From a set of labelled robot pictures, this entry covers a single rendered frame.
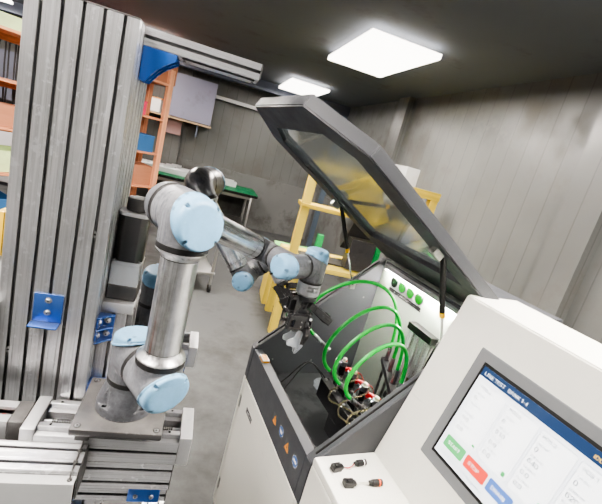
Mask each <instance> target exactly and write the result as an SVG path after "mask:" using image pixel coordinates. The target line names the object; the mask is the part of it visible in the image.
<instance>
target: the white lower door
mask: <svg viewBox="0 0 602 504"><path fill-rule="evenodd" d="M215 499H216V504H294V502H295V500H296V499H295V497H294V494H293V492H292V490H291V487H290V485H289V482H288V480H287V477H286V475H285V472H284V470H283V467H282V465H281V463H280V460H279V458H278V455H277V453H276V450H275V448H274V445H273V443H272V440H271V438H270V435H269V433H268V431H267V428H266V426H265V423H264V421H263V418H262V416H261V413H260V411H259V408H258V406H257V403H256V401H255V399H254V396H253V394H252V391H251V389H250V386H249V384H248V381H247V379H246V380H245V384H244V388H243V392H242V394H241V395H240V399H239V403H238V411H237V415H236V419H235V423H234V426H233V430H232V434H231V438H230V442H229V446H228V450H227V453H226V457H225V461H224V465H223V469H222V473H221V477H220V476H219V480H218V484H217V492H216V496H215Z"/></svg>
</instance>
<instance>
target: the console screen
mask: <svg viewBox="0 0 602 504"><path fill-rule="evenodd" d="M420 450H421V451H422V452H423V454H424V455H425V456H426V457H427V458H428V460H429V461H430V462H431V463H432V464H433V466H434V467H435V468H436V469H437V470H438V472H439V473H440V474H441V475H442V476H443V478H444V479H445V480H446V481H447V482H448V484H449V485H450V486H451V487H452V488H453V490H454V491H455V492H456V493H457V495H458V496H459V497H460V498H461V499H462V501H463V502H464V503H465V504H602V428H600V427H599V426H597V425H596V424H594V423H593V422H591V421H590V420H588V419H587V418H586V417H584V416H583V415H581V414H580V413H578V412H577V411H575V410H574V409H573V408H571V407H570V406H568V405H567V404H565V403H564V402H562V401H561V400H560V399H558V398H557V397H555V396H554V395H552V394H551V393H549V392H548V391H546V390H545V389H544V388H542V387H541V386H539V385H538V384H536V383H535V382H533V381H532V380H531V379H529V378H528V377H526V376H525V375H523V374H522V373H520V372H519V371H518V370H516V369H515V368H513V367H512V366H510V365H509V364H507V363H506V362H505V361H503V360H502V359H500V358H499V357H497V356H496V355H494V354H493V353H491V352H490V351H489V350H487V349H486V348H484V347H483V348H482V349H481V351H480V353H479V354H478V356H477V358H476V359H475V361H474V362H473V364H472V366H471V367H470V369H469V371H468V372H467V374H466V375H465V377H464V379H463V380H462V382H461V384H460V385H459V387H458V388H457V390H456V392H455V393H454V395H453V397H452V398H451V400H450V401H449V403H448V405H447V406H446V408H445V410H444V411H443V413H442V415H441V416H440V418H439V419H438V421H437V423H436V424H435V426H434V428H433V429H432V431H431V432H430V434H429V436H428V437H427V439H426V441H425V442H424V444H423V445H422V447H421V449H420Z"/></svg>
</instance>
